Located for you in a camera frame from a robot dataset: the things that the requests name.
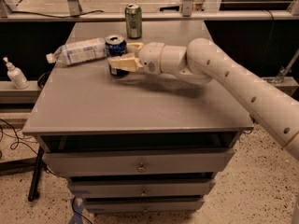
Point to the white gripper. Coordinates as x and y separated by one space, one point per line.
149 59

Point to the blue pepsi can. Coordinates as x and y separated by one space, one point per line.
116 46

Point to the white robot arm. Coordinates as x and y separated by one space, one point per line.
202 61

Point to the green soda can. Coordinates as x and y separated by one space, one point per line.
133 18

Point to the clear plastic water bottle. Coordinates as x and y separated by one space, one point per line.
79 52

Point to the grey drawer cabinet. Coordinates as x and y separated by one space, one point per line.
84 109

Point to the top grey drawer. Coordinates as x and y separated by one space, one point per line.
138 162

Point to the grey drawer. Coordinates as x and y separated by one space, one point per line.
142 188
138 162
122 206

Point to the white pump dispenser bottle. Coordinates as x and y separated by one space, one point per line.
16 75

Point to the middle grey drawer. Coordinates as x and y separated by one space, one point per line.
142 188

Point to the bottom grey drawer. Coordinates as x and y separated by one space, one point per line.
122 206

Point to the black metal stand leg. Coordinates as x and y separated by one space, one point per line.
33 193

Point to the aluminium frame rail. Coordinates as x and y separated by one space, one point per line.
226 15

